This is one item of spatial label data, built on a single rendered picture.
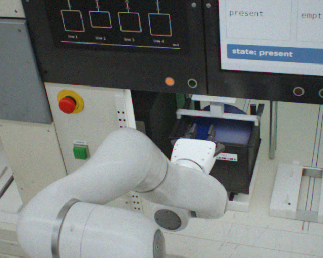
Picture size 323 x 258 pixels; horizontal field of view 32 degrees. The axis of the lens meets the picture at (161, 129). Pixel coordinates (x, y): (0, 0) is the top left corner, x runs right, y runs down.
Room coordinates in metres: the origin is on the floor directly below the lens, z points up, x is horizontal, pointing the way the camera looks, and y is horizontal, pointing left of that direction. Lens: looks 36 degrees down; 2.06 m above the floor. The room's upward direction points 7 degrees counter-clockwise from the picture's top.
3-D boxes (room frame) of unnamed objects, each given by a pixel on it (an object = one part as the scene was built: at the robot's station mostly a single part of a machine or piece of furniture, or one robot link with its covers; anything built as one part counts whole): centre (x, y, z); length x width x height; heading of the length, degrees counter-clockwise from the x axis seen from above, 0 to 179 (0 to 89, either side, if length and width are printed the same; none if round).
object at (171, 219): (0.93, -0.02, 1.19); 0.13 x 0.09 x 0.08; 159
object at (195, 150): (1.07, -0.06, 1.19); 0.11 x 0.10 x 0.07; 159
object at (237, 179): (1.32, -0.16, 1.06); 0.24 x 0.20 x 0.32; 69
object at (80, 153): (1.14, 0.21, 1.20); 0.03 x 0.02 x 0.03; 69
